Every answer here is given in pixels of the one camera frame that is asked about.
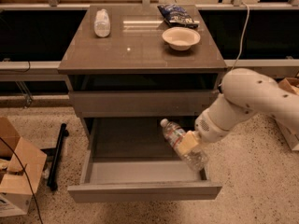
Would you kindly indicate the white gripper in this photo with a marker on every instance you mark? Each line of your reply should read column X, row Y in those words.
column 207, row 129

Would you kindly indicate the clear plastic water bottle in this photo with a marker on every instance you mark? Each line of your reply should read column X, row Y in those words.
column 196, row 159

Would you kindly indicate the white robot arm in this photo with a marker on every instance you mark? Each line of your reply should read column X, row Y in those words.
column 244, row 93

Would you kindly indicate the open grey middle drawer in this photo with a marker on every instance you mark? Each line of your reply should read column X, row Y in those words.
column 128, row 160

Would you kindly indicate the grey drawer cabinet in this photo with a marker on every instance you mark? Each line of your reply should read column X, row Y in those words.
column 134, row 57

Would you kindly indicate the closed grey top drawer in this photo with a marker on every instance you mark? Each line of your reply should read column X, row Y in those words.
column 97, row 104

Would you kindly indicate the white plastic bottle on counter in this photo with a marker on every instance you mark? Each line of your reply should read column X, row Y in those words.
column 102, row 23

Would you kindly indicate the white paper bowl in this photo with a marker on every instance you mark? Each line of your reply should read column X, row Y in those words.
column 179, row 38

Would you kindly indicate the blue chip bag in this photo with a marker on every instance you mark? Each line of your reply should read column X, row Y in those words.
column 176, row 16

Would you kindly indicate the black metal bar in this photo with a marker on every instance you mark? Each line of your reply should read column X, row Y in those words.
column 52, row 183

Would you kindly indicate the open cardboard box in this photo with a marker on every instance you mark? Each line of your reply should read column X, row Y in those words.
column 22, row 165

